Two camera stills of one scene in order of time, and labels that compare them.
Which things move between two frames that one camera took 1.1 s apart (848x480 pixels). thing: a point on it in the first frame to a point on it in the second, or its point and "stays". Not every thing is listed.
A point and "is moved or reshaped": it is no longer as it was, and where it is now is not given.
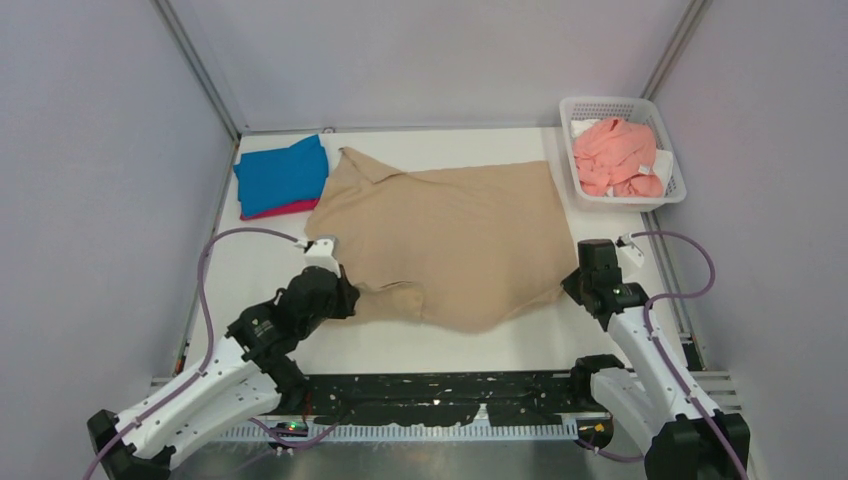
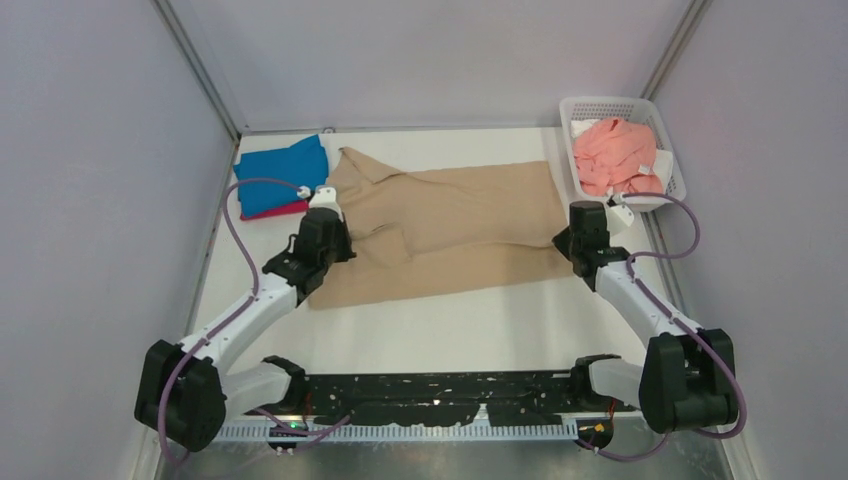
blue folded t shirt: (279, 177) stays
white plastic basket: (640, 110) stays
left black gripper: (349, 294) to (345, 252)
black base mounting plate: (440, 398) stays
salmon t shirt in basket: (616, 155) stays
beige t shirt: (458, 249) is moved or reshaped
